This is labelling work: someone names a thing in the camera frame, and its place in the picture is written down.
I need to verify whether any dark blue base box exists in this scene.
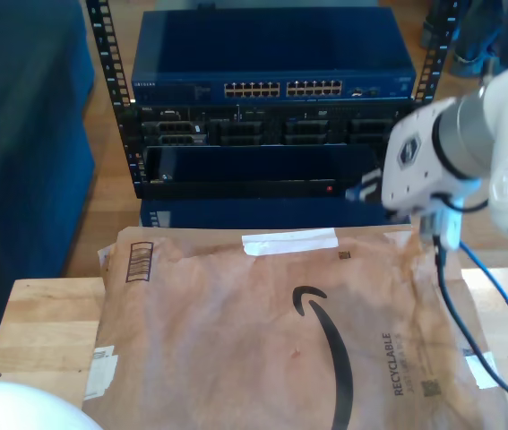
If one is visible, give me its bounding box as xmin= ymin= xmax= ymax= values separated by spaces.
xmin=139 ymin=196 xmax=412 ymax=228

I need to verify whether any black rack server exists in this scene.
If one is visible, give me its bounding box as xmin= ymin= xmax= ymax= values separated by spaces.
xmin=134 ymin=103 xmax=416 ymax=147

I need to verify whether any blue network switch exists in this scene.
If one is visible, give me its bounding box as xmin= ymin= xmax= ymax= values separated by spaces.
xmin=130 ymin=6 xmax=418 ymax=107

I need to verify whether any person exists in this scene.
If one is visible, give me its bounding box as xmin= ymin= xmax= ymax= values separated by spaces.
xmin=448 ymin=0 xmax=508 ymax=81

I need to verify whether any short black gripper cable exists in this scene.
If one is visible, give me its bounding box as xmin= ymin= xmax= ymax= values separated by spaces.
xmin=435 ymin=192 xmax=490 ymax=215

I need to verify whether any small white tape piece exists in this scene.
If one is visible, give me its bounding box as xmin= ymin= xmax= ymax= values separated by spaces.
xmin=462 ymin=351 xmax=504 ymax=391

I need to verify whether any brown packing paper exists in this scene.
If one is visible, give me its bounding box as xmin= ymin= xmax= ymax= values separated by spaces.
xmin=78 ymin=223 xmax=508 ymax=430

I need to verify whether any white paper label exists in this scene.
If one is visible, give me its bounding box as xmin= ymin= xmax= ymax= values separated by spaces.
xmin=83 ymin=344 xmax=119 ymax=402

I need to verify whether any long white tape strip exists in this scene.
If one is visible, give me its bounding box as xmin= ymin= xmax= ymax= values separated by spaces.
xmin=240 ymin=227 xmax=340 ymax=257

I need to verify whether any blue couch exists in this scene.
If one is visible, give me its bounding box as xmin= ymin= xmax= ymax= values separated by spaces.
xmin=0 ymin=0 xmax=98 ymax=335

